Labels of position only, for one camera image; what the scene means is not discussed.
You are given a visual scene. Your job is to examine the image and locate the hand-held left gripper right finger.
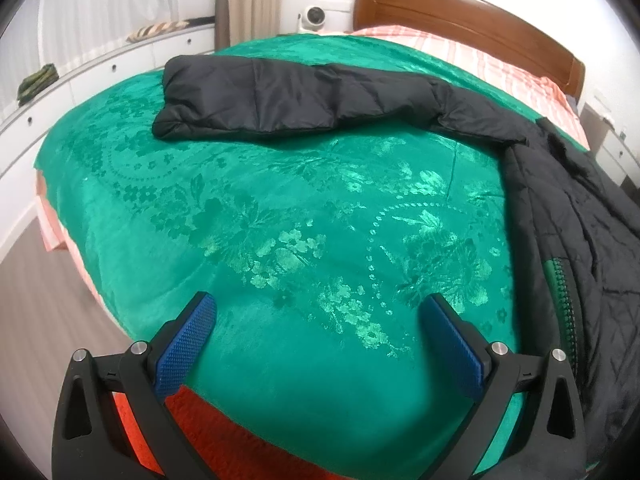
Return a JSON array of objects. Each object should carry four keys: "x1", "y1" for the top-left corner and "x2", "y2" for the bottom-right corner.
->
[{"x1": 422, "y1": 292, "x2": 588, "y2": 480}]

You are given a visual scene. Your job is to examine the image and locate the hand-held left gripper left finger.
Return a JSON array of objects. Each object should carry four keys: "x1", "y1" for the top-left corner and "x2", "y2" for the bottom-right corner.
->
[{"x1": 51, "y1": 291, "x2": 219, "y2": 480}]

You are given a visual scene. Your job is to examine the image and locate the green floral blanket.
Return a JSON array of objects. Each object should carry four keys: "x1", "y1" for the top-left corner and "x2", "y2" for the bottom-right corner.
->
[{"x1": 32, "y1": 35, "x2": 591, "y2": 476}]

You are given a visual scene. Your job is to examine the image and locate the white drawer cabinet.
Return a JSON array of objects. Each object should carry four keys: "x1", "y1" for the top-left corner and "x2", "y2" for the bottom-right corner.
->
[{"x1": 0, "y1": 22, "x2": 218, "y2": 256}]

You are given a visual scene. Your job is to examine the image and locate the green camouflage cloth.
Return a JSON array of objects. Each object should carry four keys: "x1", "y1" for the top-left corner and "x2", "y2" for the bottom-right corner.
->
[{"x1": 16, "y1": 63, "x2": 60, "y2": 106}]

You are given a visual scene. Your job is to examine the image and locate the orange blanket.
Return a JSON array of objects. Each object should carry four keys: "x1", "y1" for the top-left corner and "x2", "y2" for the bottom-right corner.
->
[{"x1": 114, "y1": 385, "x2": 326, "y2": 480}]

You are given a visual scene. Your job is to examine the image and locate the brown wooden headboard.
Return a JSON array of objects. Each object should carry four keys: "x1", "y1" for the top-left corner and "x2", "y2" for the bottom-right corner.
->
[{"x1": 352, "y1": 0, "x2": 586, "y2": 103}]

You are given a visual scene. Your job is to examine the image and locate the beige curtain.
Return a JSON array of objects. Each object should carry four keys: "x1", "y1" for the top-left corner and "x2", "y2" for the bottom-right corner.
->
[{"x1": 215, "y1": 0, "x2": 296, "y2": 53}]

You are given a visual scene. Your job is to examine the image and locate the white nightstand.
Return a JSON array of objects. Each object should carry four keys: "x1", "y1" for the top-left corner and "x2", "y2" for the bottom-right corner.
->
[{"x1": 580, "y1": 87, "x2": 640, "y2": 186}]

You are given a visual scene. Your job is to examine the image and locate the white security camera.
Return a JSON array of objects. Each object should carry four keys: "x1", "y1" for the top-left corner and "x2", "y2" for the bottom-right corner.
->
[{"x1": 296, "y1": 5, "x2": 331, "y2": 35}]

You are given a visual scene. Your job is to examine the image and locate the black puffer jacket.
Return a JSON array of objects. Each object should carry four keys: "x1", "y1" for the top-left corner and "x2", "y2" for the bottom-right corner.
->
[{"x1": 152, "y1": 54, "x2": 640, "y2": 466}]

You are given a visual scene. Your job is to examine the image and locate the white sheer curtain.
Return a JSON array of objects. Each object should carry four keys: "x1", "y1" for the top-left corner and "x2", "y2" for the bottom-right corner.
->
[{"x1": 30, "y1": 0, "x2": 221, "y2": 81}]

